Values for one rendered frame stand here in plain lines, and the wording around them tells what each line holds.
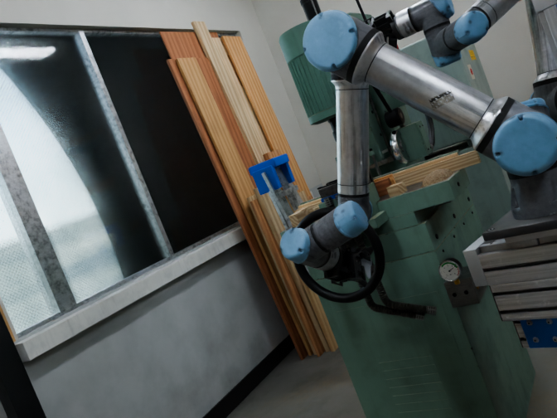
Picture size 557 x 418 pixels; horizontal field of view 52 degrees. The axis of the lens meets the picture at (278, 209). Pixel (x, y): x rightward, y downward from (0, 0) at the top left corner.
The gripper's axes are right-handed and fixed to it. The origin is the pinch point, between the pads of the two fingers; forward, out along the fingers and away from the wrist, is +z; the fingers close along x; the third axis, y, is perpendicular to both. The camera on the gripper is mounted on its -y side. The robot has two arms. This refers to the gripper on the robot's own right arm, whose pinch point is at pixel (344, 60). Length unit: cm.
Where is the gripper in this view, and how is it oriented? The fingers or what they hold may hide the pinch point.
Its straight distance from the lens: 184.4
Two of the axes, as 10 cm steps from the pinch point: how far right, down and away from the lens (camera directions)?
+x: -1.9, 7.3, -6.5
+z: -8.0, 2.7, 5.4
